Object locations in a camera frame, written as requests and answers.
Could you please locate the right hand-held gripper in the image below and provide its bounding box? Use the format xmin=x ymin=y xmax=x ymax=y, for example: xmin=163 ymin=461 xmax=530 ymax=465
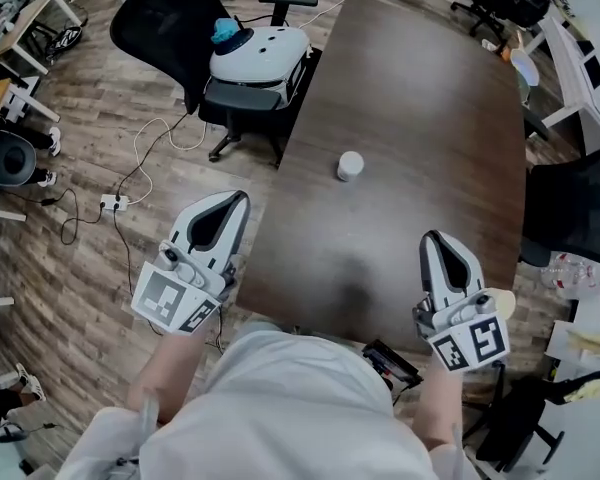
xmin=412 ymin=231 xmax=511 ymax=372

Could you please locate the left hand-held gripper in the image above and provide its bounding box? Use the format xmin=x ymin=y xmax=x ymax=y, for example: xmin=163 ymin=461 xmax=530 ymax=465
xmin=130 ymin=191 xmax=252 ymax=337

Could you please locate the white cotton swab container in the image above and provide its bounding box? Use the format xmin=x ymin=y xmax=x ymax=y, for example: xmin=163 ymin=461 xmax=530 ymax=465
xmin=336 ymin=150 xmax=366 ymax=183

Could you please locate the person's left forearm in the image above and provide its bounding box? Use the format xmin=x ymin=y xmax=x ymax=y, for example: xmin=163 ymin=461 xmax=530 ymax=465
xmin=128 ymin=328 xmax=222 ymax=422

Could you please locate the person's right forearm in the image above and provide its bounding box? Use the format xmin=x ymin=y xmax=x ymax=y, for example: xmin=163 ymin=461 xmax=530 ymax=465
xmin=418 ymin=361 xmax=465 ymax=452

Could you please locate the person's right hand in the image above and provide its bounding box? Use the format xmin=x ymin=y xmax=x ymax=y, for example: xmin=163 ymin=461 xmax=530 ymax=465
xmin=493 ymin=289 xmax=518 ymax=318

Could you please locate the white power strip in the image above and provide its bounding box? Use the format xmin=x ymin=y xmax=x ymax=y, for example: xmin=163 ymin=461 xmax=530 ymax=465
xmin=99 ymin=193 xmax=130 ymax=213

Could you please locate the black handheld device with screen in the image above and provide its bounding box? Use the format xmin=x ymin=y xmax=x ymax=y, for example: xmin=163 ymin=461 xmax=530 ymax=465
xmin=361 ymin=338 xmax=425 ymax=395

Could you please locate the clear plastic bottle bag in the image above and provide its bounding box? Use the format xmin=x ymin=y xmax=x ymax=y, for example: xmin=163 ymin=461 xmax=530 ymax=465
xmin=539 ymin=251 xmax=600 ymax=300

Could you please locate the black mesh office chair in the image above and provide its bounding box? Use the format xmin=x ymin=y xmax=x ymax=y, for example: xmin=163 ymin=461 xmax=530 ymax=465
xmin=518 ymin=147 xmax=600 ymax=268

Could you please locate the yellow cloth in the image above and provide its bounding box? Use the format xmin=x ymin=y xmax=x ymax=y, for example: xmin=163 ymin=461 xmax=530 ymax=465
xmin=563 ymin=366 xmax=600 ymax=405

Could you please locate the white rounded robot device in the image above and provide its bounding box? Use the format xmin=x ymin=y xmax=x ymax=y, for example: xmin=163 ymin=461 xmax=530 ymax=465
xmin=207 ymin=25 xmax=313 ymax=112

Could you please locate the person's white shirt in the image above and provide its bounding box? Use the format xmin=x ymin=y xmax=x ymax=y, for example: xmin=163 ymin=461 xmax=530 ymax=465
xmin=54 ymin=317 xmax=484 ymax=480

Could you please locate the blue crumpled cloth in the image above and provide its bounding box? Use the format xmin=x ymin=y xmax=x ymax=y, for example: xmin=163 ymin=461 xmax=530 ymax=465
xmin=210 ymin=17 xmax=242 ymax=46

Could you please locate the black round stool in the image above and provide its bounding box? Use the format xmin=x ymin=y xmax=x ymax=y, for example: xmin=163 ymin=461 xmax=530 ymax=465
xmin=0 ymin=129 xmax=38 ymax=189

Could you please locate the black office chair with armrests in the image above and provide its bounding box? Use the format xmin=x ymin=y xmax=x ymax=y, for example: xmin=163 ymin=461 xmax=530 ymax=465
xmin=108 ymin=0 xmax=322 ymax=165

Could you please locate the round white lamp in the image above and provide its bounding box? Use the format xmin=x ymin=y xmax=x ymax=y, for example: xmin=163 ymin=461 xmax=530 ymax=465
xmin=508 ymin=47 xmax=542 ymax=90

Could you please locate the white office desk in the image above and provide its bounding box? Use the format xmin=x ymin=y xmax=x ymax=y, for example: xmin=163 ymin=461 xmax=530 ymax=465
xmin=522 ymin=15 xmax=600 ymax=157

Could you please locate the black and white bag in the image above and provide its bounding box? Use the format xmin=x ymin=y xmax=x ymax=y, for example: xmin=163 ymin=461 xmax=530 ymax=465
xmin=45 ymin=24 xmax=85 ymax=65

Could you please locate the light wooden side table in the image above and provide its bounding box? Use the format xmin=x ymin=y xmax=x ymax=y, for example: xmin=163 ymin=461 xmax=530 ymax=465
xmin=0 ymin=0 xmax=85 ymax=77

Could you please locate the black floor cable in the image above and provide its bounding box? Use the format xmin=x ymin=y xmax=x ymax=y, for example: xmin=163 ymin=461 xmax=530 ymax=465
xmin=39 ymin=110 xmax=191 ymax=299

